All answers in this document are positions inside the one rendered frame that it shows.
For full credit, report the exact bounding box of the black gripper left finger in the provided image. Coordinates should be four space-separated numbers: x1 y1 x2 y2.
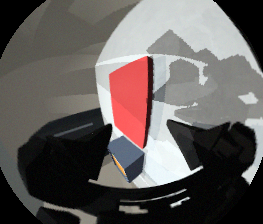
45 123 113 181

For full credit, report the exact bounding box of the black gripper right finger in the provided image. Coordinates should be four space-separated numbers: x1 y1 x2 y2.
166 119 231 171

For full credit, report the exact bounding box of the red lid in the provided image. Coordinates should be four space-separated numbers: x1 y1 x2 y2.
108 56 153 149

